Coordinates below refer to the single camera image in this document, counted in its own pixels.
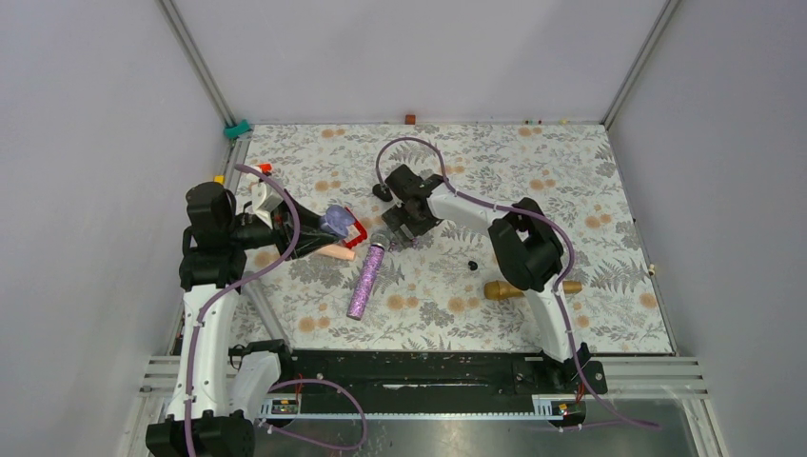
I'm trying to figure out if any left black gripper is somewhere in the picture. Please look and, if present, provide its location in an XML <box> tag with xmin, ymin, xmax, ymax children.
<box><xmin>226</xmin><ymin>189</ymin><xmax>339</xmax><ymax>260</ymax></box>

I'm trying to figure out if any lavender earbud charging case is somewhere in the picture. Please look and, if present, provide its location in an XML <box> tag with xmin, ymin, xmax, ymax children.
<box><xmin>319</xmin><ymin>205</ymin><xmax>356</xmax><ymax>240</ymax></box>

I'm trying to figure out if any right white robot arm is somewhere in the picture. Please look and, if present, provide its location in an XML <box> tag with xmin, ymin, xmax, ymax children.
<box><xmin>372</xmin><ymin>165</ymin><xmax>607</xmax><ymax>395</ymax></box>

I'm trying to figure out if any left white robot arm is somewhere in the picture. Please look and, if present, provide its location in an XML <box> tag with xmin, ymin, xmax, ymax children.
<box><xmin>145</xmin><ymin>182</ymin><xmax>354</xmax><ymax>456</ymax></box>

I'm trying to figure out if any black oval earbud case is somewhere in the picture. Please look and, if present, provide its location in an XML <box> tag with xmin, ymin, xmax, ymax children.
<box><xmin>372</xmin><ymin>183</ymin><xmax>393</xmax><ymax>203</ymax></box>

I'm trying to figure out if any peach pink microphone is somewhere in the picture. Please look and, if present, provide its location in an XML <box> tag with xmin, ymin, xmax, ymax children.
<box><xmin>316</xmin><ymin>245</ymin><xmax>356</xmax><ymax>261</ymax></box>

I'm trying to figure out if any red toy block tray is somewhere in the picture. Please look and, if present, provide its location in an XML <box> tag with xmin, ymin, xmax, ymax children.
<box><xmin>343</xmin><ymin>220</ymin><xmax>368</xmax><ymax>249</ymax></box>

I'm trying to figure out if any purple glitter microphone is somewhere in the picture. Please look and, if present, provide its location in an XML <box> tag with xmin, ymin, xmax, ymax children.
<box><xmin>346</xmin><ymin>229</ymin><xmax>392</xmax><ymax>321</ymax></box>

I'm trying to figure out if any floral table mat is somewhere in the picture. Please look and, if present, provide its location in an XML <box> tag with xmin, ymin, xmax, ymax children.
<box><xmin>242</xmin><ymin>124</ymin><xmax>674</xmax><ymax>354</ymax></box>

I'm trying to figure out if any gold microphone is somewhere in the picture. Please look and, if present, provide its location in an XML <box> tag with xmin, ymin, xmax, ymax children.
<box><xmin>483</xmin><ymin>281</ymin><xmax>583</xmax><ymax>301</ymax></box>

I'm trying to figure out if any teal clamp block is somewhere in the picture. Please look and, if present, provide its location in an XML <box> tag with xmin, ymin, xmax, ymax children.
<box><xmin>223</xmin><ymin>119</ymin><xmax>251</xmax><ymax>140</ymax></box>

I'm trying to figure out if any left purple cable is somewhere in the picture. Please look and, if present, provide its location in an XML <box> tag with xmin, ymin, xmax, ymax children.
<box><xmin>183</xmin><ymin>164</ymin><xmax>370</xmax><ymax>457</ymax></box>

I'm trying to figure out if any purple cable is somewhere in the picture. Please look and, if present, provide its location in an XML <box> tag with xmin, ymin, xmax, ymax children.
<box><xmin>375</xmin><ymin>136</ymin><xmax>663</xmax><ymax>433</ymax></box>
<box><xmin>183</xmin><ymin>164</ymin><xmax>370</xmax><ymax>457</ymax></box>

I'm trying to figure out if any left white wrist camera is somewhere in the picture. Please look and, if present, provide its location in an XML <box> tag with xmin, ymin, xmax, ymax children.
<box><xmin>250</xmin><ymin>181</ymin><xmax>284</xmax><ymax>229</ymax></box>

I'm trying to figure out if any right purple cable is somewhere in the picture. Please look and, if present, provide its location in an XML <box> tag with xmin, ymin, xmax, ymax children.
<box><xmin>375</xmin><ymin>136</ymin><xmax>663</xmax><ymax>433</ymax></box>

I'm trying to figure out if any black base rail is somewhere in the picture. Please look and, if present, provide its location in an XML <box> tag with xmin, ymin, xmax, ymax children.
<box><xmin>256</xmin><ymin>342</ymin><xmax>608</xmax><ymax>421</ymax></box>

